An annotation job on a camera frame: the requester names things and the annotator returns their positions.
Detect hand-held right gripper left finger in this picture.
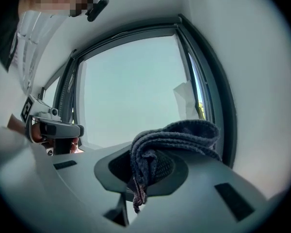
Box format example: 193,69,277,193
0,143,134,233

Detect person's left hand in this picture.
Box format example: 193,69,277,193
30,122,80,156

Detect person's left forearm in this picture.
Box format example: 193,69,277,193
6,114,27,134

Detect white plastic film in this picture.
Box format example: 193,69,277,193
173,81,200,121

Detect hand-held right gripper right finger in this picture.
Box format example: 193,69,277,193
135,150,282,233

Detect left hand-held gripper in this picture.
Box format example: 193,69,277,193
20,93,85,140

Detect dark window frame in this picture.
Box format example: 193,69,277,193
42,13,238,169

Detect black head-worn camera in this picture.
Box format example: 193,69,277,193
84,0,110,23

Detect open window sash with glass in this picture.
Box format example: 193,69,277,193
72,33,209,150

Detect dark grey cloth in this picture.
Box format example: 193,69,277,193
127,119,223,215

